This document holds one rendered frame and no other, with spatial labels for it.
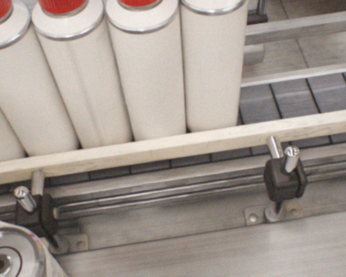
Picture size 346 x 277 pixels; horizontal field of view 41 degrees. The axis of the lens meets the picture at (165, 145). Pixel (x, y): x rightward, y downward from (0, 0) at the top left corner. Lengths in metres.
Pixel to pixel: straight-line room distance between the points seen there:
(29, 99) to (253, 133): 0.19
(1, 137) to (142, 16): 0.18
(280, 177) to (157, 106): 0.12
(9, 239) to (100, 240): 0.25
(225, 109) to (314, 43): 0.23
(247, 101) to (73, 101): 0.19
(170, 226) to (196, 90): 0.14
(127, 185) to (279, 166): 0.14
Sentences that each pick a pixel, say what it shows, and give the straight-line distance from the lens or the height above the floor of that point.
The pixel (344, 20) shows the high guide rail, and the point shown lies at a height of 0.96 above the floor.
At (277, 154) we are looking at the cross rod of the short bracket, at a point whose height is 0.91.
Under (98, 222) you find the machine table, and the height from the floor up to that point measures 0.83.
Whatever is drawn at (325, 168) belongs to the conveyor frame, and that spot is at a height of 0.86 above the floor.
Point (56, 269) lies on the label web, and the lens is 0.23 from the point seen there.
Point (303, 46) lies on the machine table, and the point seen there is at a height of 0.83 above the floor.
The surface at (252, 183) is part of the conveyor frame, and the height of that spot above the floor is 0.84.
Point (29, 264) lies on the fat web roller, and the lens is 0.21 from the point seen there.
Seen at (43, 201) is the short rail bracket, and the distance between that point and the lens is 0.40.
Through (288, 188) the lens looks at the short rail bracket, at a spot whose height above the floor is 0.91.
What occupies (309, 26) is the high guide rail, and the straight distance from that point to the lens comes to 0.44.
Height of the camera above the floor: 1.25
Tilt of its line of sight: 56 degrees down
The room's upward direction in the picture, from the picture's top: 7 degrees counter-clockwise
